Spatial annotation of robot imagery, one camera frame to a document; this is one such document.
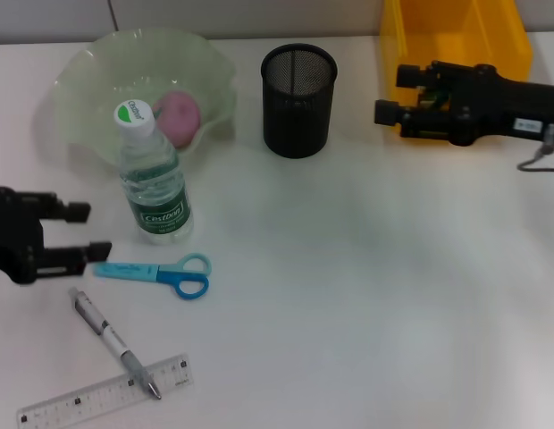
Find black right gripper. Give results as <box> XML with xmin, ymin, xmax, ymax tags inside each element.
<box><xmin>374</xmin><ymin>61</ymin><xmax>554</xmax><ymax>147</ymax></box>

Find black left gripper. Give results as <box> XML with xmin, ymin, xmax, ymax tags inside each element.
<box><xmin>0</xmin><ymin>186</ymin><xmax>113</xmax><ymax>285</ymax></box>

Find blue sheathed scissors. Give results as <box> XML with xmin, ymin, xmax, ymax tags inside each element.
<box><xmin>92</xmin><ymin>252</ymin><xmax>213</xmax><ymax>300</ymax></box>

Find clear green-label water bottle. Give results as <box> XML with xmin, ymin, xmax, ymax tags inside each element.
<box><xmin>113</xmin><ymin>98</ymin><xmax>195</xmax><ymax>246</ymax></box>

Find pink toy peach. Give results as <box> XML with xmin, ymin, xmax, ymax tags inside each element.
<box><xmin>151</xmin><ymin>90</ymin><xmax>202</xmax><ymax>148</ymax></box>

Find black mesh pen holder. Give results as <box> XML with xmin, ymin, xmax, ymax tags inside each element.
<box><xmin>260</xmin><ymin>43</ymin><xmax>340</xmax><ymax>159</ymax></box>

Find silver ballpoint pen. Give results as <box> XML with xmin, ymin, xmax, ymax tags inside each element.
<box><xmin>67</xmin><ymin>286</ymin><xmax>163</xmax><ymax>400</ymax></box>

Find clear plastic ruler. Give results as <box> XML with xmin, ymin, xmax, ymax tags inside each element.
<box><xmin>16</xmin><ymin>352</ymin><xmax>193</xmax><ymax>425</ymax></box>

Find green glass fruit plate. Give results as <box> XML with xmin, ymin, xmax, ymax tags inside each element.
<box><xmin>51</xmin><ymin>27</ymin><xmax>239</xmax><ymax>171</ymax></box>

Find yellow plastic bin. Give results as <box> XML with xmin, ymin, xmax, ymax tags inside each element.
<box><xmin>378</xmin><ymin>0</ymin><xmax>535</xmax><ymax>145</ymax></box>

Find right gripper cable with plug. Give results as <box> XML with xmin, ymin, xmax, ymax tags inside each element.
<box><xmin>516</xmin><ymin>123</ymin><xmax>554</xmax><ymax>175</ymax></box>

